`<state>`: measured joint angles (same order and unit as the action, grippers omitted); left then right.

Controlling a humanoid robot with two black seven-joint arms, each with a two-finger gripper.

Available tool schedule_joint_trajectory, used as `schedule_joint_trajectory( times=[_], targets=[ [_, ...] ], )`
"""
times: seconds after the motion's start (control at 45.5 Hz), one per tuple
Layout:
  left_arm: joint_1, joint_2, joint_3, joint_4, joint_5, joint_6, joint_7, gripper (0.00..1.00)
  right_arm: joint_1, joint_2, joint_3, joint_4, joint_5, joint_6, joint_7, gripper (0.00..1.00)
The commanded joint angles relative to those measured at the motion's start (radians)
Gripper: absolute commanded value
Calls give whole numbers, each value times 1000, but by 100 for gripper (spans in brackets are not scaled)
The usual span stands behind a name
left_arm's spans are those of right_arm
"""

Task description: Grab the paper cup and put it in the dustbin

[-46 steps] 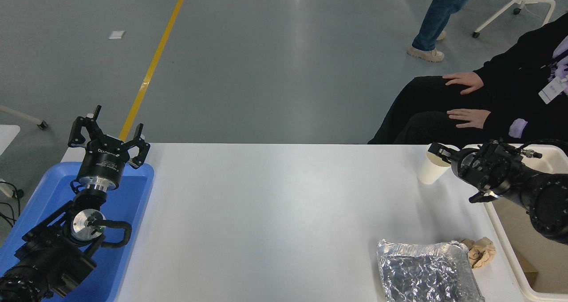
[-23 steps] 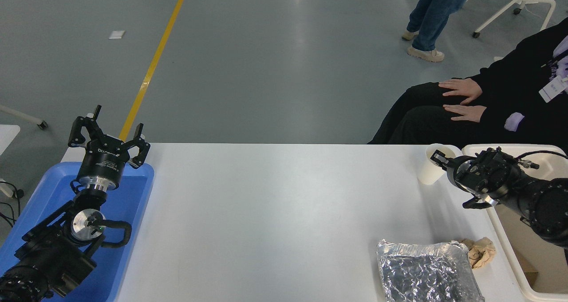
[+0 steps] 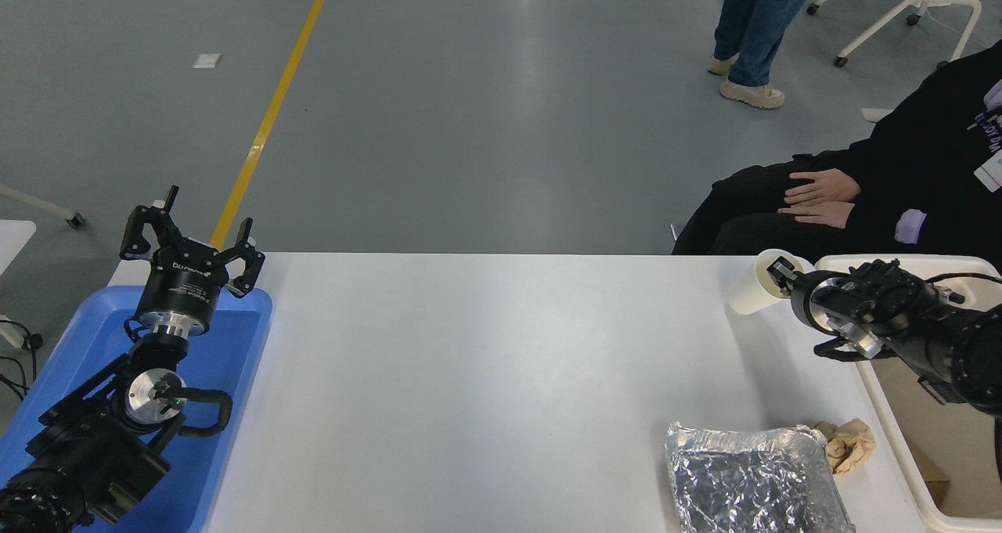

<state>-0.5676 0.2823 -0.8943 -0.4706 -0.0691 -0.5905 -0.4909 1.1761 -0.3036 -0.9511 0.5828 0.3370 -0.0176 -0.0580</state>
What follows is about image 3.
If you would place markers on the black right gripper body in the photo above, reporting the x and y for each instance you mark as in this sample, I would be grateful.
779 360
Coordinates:
814 302

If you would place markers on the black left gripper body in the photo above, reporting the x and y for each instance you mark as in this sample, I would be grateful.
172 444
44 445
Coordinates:
182 290

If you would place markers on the white paper cup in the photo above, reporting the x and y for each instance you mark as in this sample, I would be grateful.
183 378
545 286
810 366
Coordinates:
751 294

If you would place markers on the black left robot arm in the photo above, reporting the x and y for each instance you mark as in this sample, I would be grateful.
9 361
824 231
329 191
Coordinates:
86 455

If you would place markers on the person's left hand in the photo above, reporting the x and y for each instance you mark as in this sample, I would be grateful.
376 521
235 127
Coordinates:
822 215

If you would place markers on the person's right hand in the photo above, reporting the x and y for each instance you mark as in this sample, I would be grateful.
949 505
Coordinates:
830 187

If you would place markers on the blue plastic tray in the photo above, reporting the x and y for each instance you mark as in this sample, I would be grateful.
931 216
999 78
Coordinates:
227 353

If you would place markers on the white leg with caster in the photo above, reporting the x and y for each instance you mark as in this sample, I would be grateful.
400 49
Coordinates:
47 208

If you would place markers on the crumpled tan paper ball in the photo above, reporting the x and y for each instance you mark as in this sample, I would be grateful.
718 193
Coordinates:
849 443

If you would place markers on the white side table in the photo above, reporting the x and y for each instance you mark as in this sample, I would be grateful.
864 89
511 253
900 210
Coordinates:
12 243

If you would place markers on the white paper scrap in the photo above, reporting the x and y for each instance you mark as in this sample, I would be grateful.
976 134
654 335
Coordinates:
207 62

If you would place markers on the white flat floor piece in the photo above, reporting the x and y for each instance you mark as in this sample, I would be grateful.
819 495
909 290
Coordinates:
878 115

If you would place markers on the seated person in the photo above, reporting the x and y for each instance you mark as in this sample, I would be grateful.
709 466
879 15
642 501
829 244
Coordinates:
924 149

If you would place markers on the crumpled silver foil tray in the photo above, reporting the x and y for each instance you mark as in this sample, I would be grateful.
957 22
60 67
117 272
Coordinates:
744 486

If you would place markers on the brown cardboard piece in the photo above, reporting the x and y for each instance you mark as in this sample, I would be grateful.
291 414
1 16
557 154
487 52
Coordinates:
933 478

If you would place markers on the large pale plastic bin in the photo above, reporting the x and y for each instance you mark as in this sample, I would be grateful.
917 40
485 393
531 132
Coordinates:
963 470

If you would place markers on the standing person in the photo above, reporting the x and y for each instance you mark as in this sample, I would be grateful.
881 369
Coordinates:
755 32

